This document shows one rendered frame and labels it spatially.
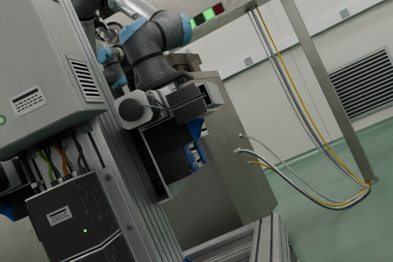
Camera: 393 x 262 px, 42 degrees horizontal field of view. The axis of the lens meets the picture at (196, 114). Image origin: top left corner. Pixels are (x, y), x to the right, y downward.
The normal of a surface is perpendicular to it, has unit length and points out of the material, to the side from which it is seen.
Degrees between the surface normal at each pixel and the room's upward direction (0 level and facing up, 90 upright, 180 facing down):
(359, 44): 90
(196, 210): 90
